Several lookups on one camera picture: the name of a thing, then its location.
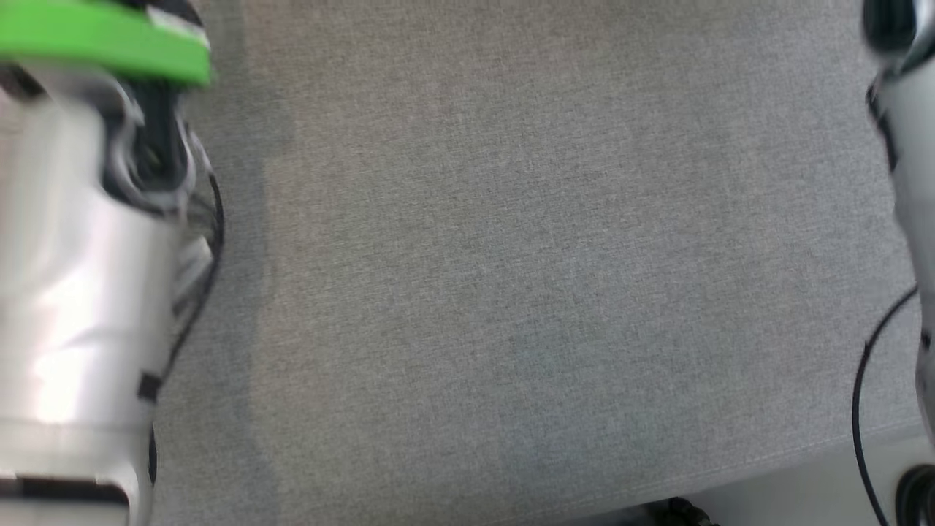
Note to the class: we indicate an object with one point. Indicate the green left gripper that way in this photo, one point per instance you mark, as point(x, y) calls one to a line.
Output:
point(88, 36)

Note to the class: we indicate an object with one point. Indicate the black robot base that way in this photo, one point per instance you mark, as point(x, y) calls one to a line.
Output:
point(679, 513)

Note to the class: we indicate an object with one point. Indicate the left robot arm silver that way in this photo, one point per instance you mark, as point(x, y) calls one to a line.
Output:
point(73, 292)

